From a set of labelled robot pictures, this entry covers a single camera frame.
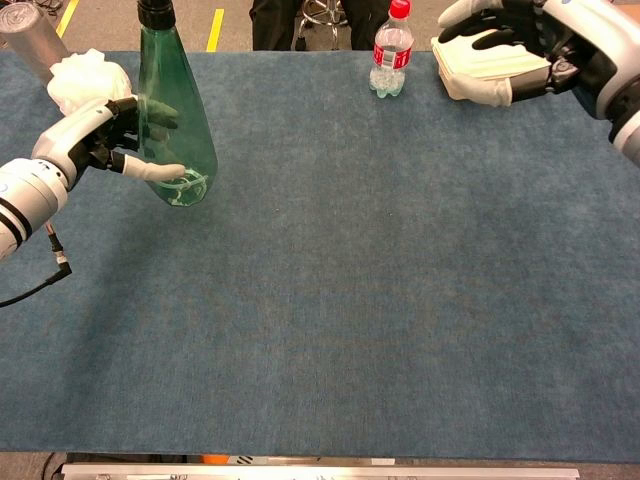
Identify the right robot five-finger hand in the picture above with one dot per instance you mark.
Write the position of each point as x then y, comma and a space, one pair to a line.
585, 35

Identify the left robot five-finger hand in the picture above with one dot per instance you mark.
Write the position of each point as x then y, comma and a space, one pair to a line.
75, 132

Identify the green spray bottle black trigger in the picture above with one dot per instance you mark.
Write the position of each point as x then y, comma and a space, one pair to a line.
175, 100

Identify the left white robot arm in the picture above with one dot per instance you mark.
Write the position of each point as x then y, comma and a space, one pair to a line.
25, 200

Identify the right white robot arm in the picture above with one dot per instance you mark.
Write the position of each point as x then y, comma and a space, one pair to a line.
630, 140

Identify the clear water bottle red label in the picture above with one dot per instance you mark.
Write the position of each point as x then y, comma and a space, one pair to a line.
392, 55

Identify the white mesh bath sponge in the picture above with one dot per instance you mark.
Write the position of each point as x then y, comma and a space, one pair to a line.
85, 75

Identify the silver metal cylinder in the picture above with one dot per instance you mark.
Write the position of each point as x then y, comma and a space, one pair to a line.
30, 42

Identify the cream lidded food box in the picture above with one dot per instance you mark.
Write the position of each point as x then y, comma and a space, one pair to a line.
480, 62

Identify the person in black trousers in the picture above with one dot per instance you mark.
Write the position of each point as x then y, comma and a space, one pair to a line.
272, 22

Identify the chrome stool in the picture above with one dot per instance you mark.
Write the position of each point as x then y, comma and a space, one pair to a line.
320, 20

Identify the blue felt table cover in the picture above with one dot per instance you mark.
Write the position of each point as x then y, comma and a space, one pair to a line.
350, 275

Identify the aluminium profile rail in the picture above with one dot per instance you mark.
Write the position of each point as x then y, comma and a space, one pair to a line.
320, 472

